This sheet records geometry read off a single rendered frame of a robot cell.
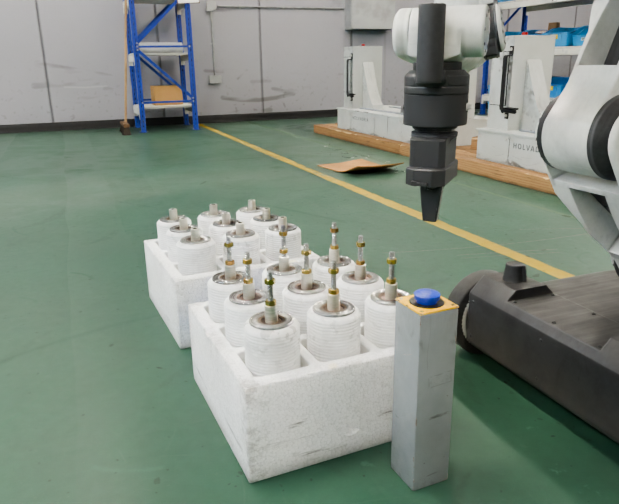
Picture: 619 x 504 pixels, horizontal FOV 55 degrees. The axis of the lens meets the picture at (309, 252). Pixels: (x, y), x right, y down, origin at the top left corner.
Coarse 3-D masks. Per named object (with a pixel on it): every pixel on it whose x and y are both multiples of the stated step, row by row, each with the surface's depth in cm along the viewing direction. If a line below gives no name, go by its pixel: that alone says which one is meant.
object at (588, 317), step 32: (480, 288) 132; (512, 288) 125; (544, 288) 127; (576, 288) 136; (608, 288) 136; (480, 320) 131; (512, 320) 121; (544, 320) 115; (576, 320) 114; (608, 320) 114; (512, 352) 122; (544, 352) 113; (576, 352) 106; (608, 352) 101; (544, 384) 114; (576, 384) 107; (608, 384) 100; (608, 416) 101
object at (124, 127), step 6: (126, 0) 586; (126, 6) 588; (126, 12) 589; (126, 18) 591; (126, 24) 592; (126, 30) 594; (126, 36) 595; (126, 42) 597; (126, 48) 598; (126, 54) 600; (126, 60) 601; (126, 66) 603; (126, 72) 604; (126, 78) 606; (126, 84) 607; (126, 90) 609; (126, 96) 610; (126, 102) 612; (126, 108) 614; (126, 114) 615; (126, 120) 617; (120, 126) 635; (126, 126) 600; (126, 132) 601
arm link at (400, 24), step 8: (408, 8) 80; (400, 16) 79; (408, 16) 79; (400, 24) 79; (392, 32) 80; (400, 32) 79; (392, 40) 80; (400, 40) 80; (400, 48) 80; (400, 56) 82; (408, 56) 81
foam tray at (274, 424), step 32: (192, 320) 126; (192, 352) 131; (224, 352) 106; (384, 352) 105; (224, 384) 106; (256, 384) 95; (288, 384) 97; (320, 384) 100; (352, 384) 103; (384, 384) 106; (224, 416) 110; (256, 416) 96; (288, 416) 99; (320, 416) 102; (352, 416) 105; (384, 416) 108; (256, 448) 98; (288, 448) 101; (320, 448) 104; (352, 448) 107; (256, 480) 100
